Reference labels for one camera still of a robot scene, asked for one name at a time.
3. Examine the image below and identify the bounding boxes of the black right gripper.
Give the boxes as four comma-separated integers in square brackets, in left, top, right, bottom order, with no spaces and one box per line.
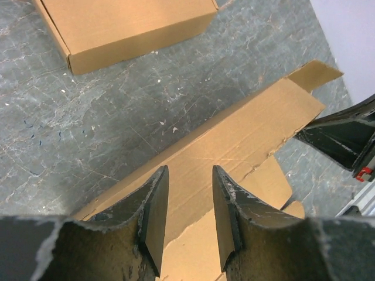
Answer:
[295,95,374,182]

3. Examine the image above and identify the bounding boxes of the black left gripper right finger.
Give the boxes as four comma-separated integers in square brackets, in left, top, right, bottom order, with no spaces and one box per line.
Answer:
[212,166,333,280]

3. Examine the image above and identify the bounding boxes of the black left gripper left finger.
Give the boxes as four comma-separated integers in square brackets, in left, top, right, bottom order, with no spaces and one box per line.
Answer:
[30,165,169,280]

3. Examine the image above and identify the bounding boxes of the brown cardboard box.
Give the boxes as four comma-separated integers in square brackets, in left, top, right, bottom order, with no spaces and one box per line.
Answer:
[33,0,219,75]
[75,60,342,280]

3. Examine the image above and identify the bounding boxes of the folded brown cardboard box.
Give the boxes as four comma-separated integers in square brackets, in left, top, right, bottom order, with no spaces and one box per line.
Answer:
[33,0,219,75]

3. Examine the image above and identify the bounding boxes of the right aluminium floor rail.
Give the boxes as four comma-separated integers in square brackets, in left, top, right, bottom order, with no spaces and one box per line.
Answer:
[337,182,374,217]

